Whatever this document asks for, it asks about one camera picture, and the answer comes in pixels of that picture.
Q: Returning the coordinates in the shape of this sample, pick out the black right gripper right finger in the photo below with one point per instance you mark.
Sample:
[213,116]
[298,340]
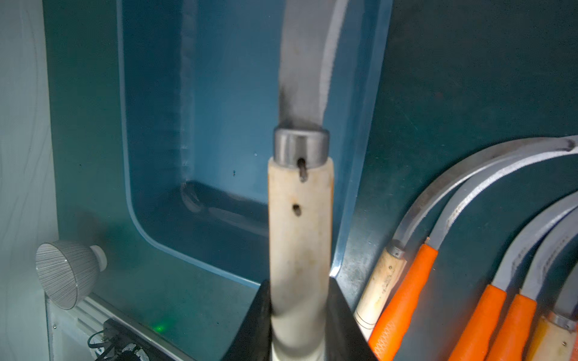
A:
[344,340]

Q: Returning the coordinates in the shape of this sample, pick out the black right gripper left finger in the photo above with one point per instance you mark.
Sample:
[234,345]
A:
[253,340]

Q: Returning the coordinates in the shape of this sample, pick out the wooden handle sickle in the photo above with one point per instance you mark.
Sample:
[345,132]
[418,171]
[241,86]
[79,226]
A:
[474,341]
[555,334]
[471,176]
[301,181]

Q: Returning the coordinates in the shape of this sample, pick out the orange handle sickle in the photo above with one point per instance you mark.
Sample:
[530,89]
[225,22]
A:
[515,330]
[393,323]

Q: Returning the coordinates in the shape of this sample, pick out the blue plastic storage box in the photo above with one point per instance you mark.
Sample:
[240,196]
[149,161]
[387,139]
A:
[199,95]

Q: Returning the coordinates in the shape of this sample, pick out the grey ribbed mug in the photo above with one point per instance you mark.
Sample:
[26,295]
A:
[68,271]

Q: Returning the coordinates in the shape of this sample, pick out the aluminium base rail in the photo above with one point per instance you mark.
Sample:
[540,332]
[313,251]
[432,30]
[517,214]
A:
[94,330]

